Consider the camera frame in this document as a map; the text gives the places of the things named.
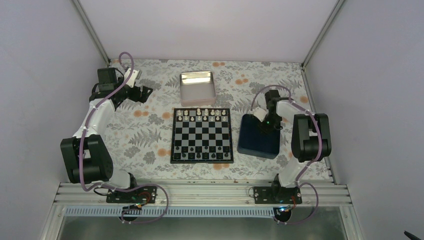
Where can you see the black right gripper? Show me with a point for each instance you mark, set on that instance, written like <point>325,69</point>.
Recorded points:
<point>266,130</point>

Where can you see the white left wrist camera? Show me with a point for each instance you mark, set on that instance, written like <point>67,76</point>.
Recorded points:
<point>130,76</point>

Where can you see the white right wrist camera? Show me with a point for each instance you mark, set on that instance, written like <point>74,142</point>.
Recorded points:
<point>259,113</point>

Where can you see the black silver chess board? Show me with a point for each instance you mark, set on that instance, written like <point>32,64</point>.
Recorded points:
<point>201,133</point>

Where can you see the black chess piece row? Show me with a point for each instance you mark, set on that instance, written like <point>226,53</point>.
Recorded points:
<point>202,153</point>

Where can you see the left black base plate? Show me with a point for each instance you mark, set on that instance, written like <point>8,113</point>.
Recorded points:
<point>143,195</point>

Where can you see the aluminium rail frame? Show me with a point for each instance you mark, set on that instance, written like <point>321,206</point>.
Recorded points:
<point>210,194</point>

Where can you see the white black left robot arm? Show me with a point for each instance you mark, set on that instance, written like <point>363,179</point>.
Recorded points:
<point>86,157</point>

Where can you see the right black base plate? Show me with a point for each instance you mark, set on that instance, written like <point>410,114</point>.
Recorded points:
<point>280,195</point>

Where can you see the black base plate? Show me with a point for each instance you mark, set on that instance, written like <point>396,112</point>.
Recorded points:
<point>280,195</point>
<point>143,195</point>

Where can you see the pink metal tin box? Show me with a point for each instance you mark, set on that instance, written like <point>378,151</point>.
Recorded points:
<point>197,88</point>

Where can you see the blue plastic piece tray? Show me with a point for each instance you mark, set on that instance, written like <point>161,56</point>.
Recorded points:
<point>253,141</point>

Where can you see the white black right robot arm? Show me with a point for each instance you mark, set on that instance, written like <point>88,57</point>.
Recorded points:
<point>310,140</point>

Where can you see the floral patterned table mat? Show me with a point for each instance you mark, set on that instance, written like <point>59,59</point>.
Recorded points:
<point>139,135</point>

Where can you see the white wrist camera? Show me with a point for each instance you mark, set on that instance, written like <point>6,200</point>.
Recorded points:
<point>130,76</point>
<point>259,113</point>

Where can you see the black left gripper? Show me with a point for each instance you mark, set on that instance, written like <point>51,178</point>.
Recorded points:
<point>143,95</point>

